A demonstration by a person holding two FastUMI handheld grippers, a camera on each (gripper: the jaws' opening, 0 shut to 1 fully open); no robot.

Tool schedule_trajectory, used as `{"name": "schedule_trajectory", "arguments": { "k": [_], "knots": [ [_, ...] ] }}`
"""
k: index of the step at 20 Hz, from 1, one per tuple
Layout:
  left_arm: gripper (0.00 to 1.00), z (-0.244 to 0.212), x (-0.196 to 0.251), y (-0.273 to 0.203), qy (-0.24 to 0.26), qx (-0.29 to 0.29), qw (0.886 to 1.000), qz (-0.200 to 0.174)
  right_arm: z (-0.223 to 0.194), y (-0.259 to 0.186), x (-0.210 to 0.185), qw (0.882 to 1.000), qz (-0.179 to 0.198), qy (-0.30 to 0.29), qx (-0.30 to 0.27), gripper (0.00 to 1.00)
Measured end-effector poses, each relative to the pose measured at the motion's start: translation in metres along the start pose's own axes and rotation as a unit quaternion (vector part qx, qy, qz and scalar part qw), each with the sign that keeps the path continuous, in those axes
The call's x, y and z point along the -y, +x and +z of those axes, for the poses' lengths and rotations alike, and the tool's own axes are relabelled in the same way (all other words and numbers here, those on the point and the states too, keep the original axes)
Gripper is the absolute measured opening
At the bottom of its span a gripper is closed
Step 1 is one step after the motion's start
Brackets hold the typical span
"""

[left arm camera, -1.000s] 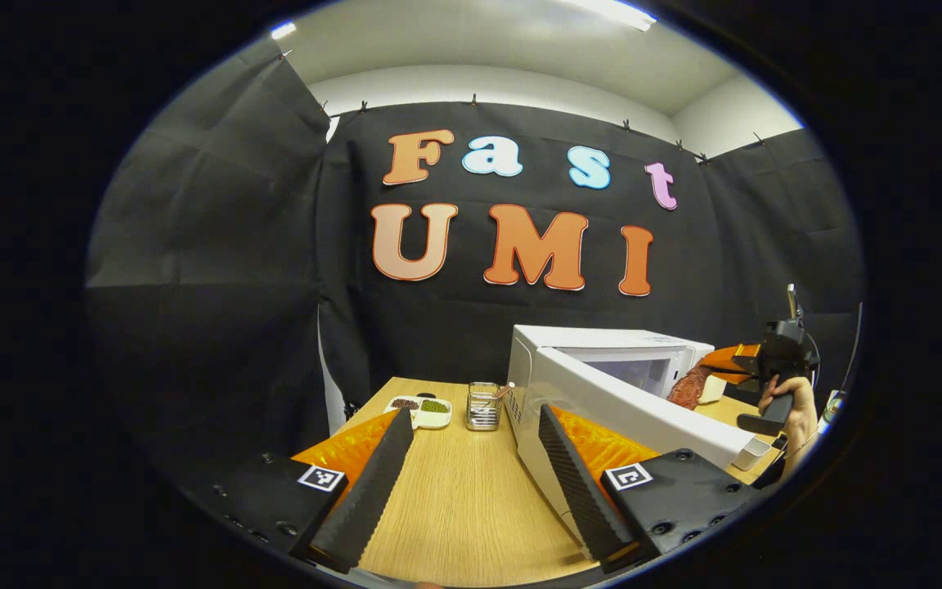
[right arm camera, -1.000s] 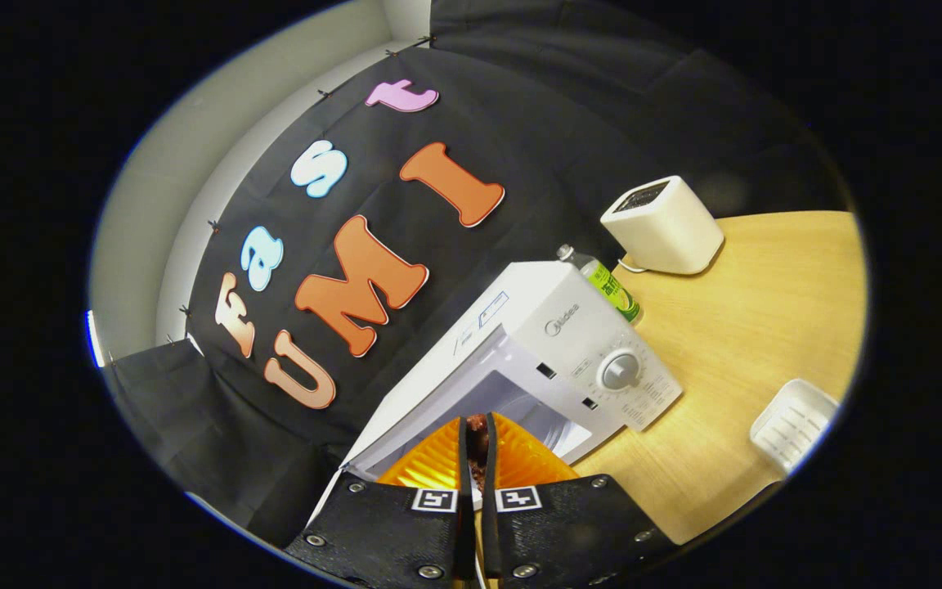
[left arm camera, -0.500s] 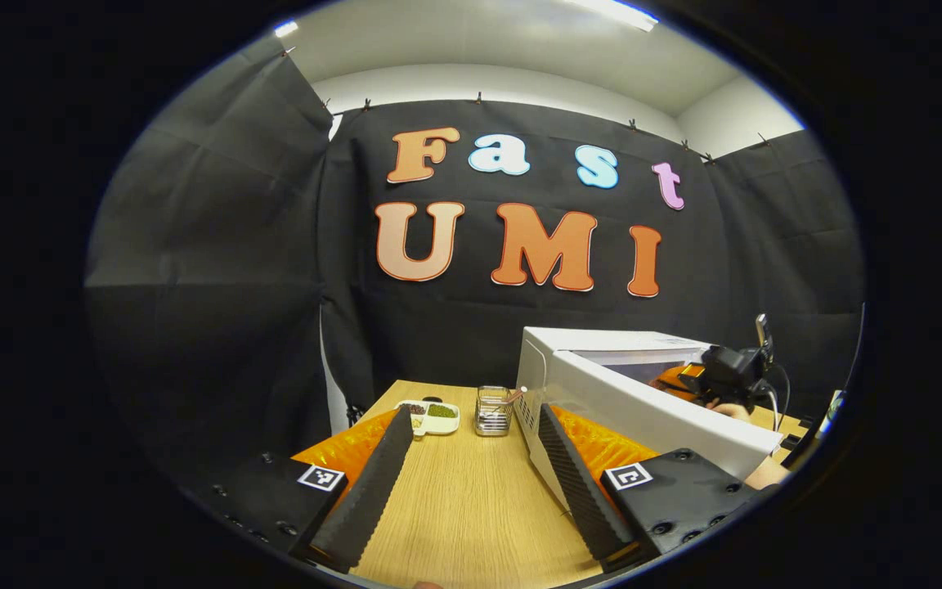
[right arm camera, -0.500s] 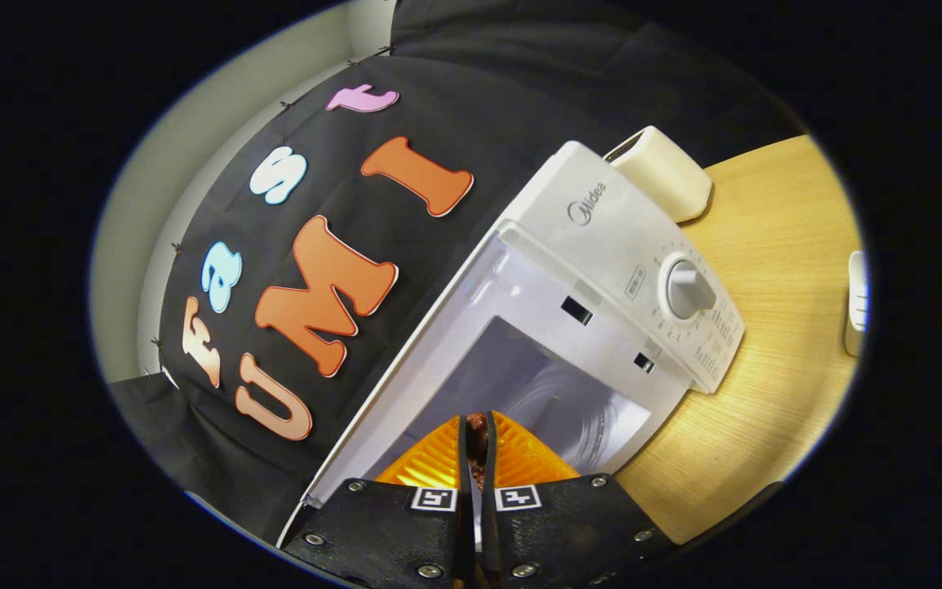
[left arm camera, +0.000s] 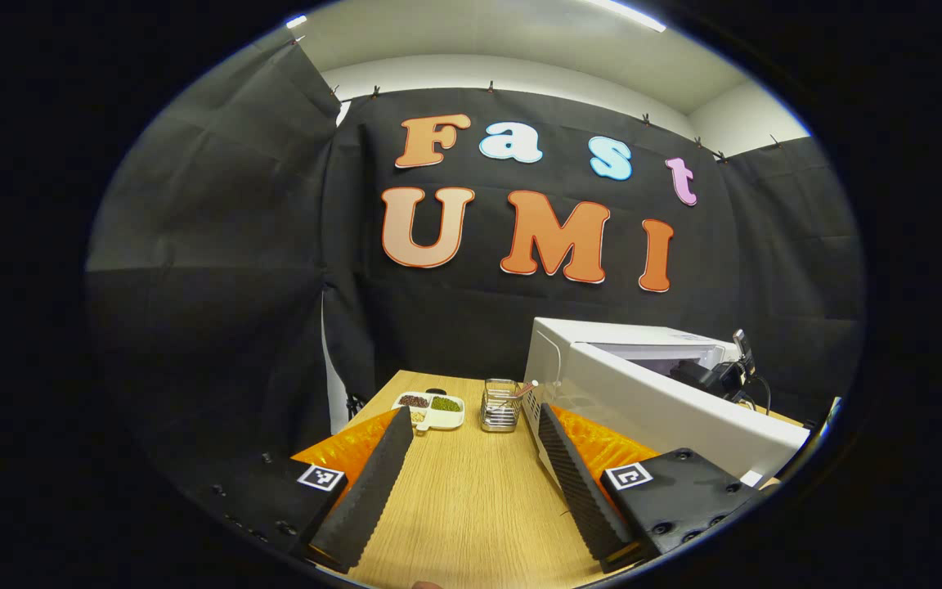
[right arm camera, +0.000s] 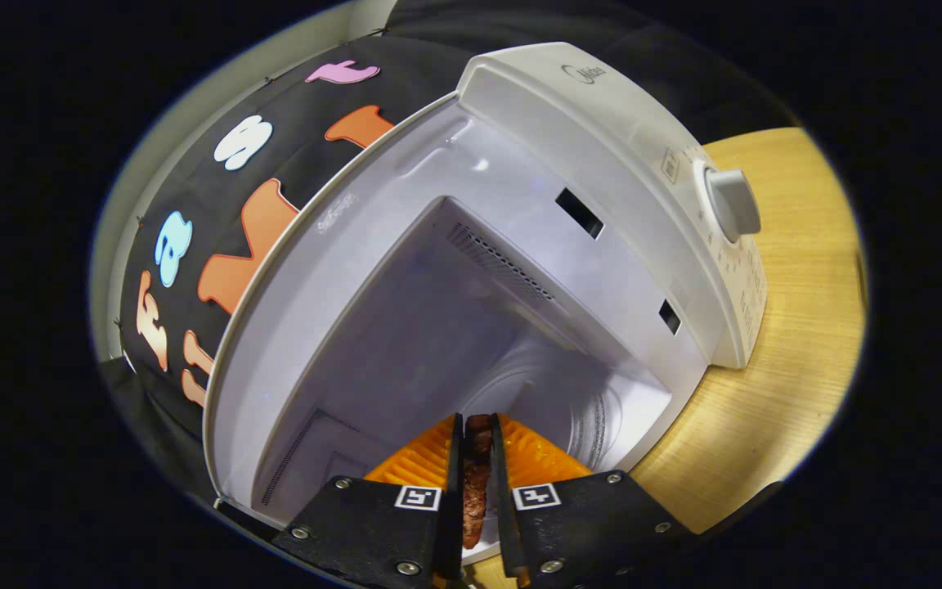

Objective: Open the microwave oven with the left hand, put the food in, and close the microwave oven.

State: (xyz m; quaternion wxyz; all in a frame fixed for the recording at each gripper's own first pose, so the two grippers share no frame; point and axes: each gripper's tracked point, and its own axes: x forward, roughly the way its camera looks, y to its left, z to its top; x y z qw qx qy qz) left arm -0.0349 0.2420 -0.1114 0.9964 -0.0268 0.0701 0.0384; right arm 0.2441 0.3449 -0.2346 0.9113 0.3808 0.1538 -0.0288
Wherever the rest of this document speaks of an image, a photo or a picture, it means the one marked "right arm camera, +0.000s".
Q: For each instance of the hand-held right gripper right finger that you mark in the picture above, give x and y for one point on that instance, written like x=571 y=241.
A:
x=500 y=491

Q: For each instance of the white microwave oven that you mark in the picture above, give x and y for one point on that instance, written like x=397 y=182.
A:
x=438 y=327

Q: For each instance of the brown grilled meat strip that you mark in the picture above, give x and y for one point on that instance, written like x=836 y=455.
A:
x=476 y=491

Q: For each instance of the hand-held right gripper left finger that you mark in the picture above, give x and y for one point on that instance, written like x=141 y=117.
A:
x=455 y=491

